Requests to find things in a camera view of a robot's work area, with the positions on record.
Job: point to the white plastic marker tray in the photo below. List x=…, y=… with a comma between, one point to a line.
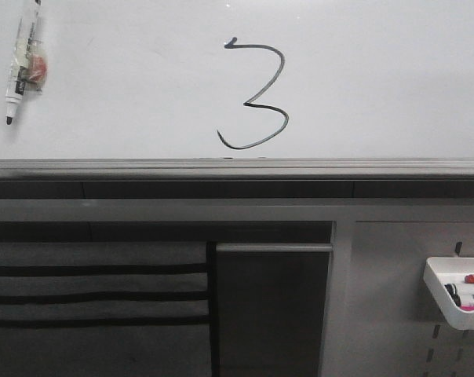
x=440, y=271

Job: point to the grey fabric pocket organizer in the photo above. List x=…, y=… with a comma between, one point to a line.
x=107, y=309

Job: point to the grey pegboard panel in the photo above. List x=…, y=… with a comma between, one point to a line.
x=393, y=324

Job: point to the black capped white marker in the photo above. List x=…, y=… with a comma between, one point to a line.
x=462, y=294

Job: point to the white whiteboard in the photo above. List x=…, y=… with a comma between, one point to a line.
x=276, y=79

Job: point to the white taped whiteboard marker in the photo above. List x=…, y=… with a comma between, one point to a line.
x=28, y=67

